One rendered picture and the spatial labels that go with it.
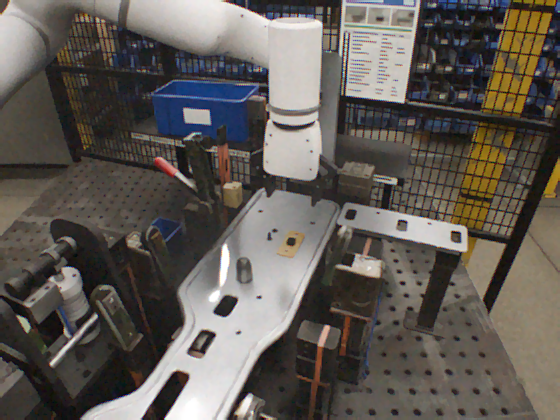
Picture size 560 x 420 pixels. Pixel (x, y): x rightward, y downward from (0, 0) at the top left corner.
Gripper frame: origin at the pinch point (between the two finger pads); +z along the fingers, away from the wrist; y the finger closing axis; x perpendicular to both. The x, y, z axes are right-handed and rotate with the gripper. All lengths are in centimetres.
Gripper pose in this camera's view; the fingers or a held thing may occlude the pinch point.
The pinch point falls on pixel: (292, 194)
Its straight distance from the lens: 75.9
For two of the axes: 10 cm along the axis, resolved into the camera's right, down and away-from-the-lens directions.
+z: 0.0, 8.2, 5.7
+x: 3.6, -5.3, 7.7
